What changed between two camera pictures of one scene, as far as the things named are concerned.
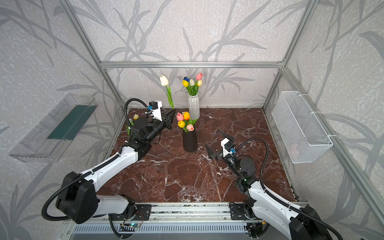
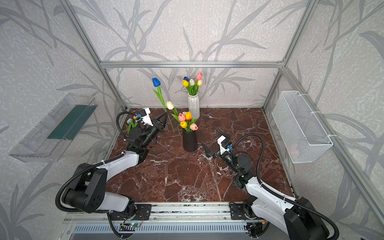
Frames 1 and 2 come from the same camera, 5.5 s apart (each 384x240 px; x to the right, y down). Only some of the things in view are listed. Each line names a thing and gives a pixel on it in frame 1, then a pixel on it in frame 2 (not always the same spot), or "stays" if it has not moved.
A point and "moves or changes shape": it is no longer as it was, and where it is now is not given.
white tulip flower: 164,81 moves or changes shape
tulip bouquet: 185,122 stays
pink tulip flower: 199,76 stays
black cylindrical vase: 190,141 stays
